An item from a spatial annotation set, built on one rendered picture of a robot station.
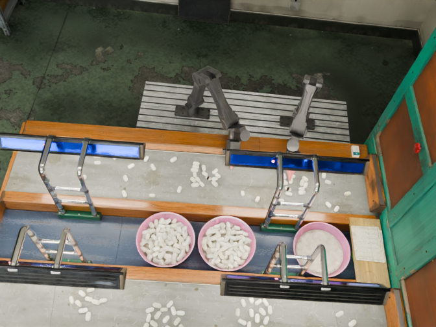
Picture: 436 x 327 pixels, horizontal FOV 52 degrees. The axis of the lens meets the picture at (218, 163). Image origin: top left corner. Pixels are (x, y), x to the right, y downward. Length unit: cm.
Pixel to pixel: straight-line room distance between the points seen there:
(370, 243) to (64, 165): 153
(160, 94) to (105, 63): 120
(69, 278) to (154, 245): 52
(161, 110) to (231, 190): 68
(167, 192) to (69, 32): 222
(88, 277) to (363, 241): 124
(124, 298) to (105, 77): 208
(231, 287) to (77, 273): 55
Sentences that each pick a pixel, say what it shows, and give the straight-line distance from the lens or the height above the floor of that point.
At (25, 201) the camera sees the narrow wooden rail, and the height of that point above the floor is 76.
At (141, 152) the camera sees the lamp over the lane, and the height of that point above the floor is 108.
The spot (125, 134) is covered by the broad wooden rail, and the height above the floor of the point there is 76.
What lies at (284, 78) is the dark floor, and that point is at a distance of 374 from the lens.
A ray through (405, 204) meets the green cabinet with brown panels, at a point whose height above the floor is 103.
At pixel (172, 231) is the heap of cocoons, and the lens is 213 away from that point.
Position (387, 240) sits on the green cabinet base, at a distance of 225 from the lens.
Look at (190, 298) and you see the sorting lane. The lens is 203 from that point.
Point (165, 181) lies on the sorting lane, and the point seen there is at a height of 74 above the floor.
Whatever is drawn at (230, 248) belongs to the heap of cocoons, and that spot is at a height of 73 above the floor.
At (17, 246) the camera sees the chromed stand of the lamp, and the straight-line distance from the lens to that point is 180.
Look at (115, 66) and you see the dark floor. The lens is 376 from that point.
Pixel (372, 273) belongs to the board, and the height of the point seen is 78.
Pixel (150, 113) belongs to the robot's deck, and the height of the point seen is 67.
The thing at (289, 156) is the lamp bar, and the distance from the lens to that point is 195.
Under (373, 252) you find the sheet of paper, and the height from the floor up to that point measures 78.
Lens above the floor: 271
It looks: 58 degrees down
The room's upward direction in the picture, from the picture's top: 7 degrees clockwise
